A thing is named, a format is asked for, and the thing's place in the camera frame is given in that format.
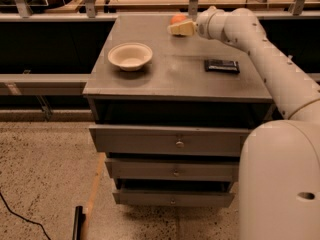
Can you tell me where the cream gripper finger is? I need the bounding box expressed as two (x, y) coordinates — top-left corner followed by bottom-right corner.
(167, 20), (196, 36)

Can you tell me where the orange fruit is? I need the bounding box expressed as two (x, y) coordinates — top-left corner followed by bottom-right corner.
(170, 14), (187, 25)

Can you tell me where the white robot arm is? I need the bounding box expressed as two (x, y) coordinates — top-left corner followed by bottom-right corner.
(168, 6), (320, 240)

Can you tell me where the white paper bowl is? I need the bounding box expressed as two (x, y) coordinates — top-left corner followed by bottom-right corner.
(108, 43), (153, 72)

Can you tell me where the grey drawer cabinet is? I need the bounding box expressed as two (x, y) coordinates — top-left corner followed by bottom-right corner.
(83, 15), (274, 194)

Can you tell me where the top grey drawer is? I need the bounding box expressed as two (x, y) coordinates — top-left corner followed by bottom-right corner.
(89, 124), (250, 157)

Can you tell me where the grey drawer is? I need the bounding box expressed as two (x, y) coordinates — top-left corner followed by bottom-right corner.
(106, 158), (239, 182)
(113, 189), (234, 207)
(89, 124), (250, 157)

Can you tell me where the middle grey drawer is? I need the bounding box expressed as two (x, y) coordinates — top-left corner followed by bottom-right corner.
(106, 158), (239, 182)

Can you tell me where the bottom grey drawer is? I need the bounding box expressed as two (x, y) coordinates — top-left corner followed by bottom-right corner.
(113, 189), (234, 207)

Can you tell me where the grey metal railing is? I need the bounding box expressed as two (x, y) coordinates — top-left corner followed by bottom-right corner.
(0, 0), (320, 95)

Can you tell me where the black bar on floor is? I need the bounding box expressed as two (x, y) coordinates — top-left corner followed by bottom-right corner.
(72, 206), (83, 240)

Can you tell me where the black floor cable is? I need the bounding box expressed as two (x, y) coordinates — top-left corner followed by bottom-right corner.
(0, 191), (53, 240)

